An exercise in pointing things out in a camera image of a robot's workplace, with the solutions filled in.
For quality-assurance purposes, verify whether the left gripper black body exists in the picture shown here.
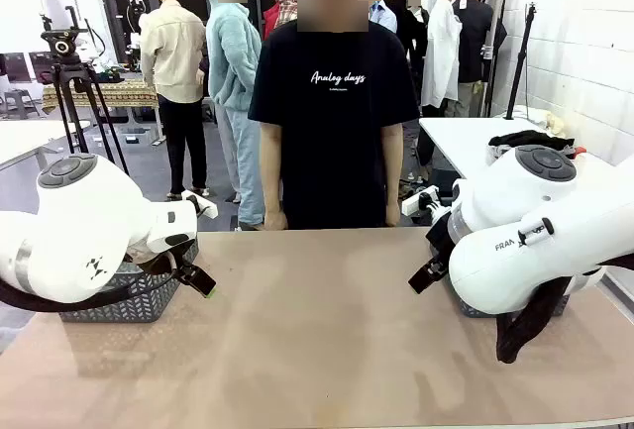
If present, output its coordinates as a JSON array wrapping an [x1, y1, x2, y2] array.
[[170, 246, 199, 271]]

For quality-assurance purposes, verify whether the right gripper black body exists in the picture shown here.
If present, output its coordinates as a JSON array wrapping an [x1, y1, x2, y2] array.
[[425, 210, 457, 271]]

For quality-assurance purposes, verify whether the person's left forearm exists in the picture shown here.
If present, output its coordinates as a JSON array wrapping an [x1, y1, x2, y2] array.
[[381, 161, 405, 205]]

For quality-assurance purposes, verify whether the person's right forearm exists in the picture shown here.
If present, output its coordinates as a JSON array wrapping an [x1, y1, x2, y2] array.
[[261, 163, 284, 215]]

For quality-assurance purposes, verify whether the grey woven plastic basket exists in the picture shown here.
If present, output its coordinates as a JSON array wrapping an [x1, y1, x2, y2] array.
[[455, 274, 571, 320], [58, 238, 200, 325]]

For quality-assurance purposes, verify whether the person in black t-shirt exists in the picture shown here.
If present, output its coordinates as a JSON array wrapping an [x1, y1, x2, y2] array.
[[247, 0, 422, 230]]

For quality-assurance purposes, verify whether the cream soft object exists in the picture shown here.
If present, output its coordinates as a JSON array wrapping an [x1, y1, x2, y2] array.
[[544, 110, 567, 137]]

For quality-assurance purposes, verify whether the table with patterned cloth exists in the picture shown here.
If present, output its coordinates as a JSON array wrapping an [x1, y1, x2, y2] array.
[[42, 79, 159, 114]]

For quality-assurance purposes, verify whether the mannequin in white shirt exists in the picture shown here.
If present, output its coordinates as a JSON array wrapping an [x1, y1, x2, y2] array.
[[415, 0, 467, 185]]

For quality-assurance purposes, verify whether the black light stand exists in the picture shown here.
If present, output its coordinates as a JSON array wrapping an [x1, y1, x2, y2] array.
[[503, 1, 540, 121]]

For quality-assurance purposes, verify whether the mannequin in cream shirt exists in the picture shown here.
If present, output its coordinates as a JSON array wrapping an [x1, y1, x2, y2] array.
[[140, 0, 209, 201]]

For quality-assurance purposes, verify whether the mannequin in black shirt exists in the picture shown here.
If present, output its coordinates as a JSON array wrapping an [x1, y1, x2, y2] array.
[[453, 0, 509, 119]]

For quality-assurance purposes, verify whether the mannequin in blue fleece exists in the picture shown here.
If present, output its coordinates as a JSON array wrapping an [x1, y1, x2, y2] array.
[[205, 0, 267, 231]]

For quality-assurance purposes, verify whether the mannequin in black jacket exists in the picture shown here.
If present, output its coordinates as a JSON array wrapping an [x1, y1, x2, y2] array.
[[395, 0, 431, 103]]

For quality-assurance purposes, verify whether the grey stool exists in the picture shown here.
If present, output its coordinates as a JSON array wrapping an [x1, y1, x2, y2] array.
[[2, 89, 41, 121]]

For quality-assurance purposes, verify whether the dark computer monitor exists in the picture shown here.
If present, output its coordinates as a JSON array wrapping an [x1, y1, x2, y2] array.
[[28, 51, 56, 81]]

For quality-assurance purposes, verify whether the mannequin in red top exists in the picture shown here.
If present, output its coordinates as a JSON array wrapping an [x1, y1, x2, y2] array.
[[261, 0, 281, 43]]

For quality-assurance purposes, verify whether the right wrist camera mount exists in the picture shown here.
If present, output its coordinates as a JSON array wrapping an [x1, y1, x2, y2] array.
[[400, 184, 442, 216]]

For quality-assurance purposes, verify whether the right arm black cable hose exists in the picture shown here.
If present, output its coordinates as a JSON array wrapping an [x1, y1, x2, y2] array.
[[494, 253, 634, 365]]

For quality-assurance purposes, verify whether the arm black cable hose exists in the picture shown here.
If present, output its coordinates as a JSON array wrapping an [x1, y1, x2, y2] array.
[[0, 249, 188, 315], [494, 253, 634, 365]]

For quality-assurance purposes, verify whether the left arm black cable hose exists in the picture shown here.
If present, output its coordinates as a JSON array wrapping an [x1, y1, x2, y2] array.
[[0, 249, 188, 315]]

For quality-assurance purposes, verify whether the black tripod with camera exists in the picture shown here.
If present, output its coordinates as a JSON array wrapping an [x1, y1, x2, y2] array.
[[40, 5, 131, 176]]

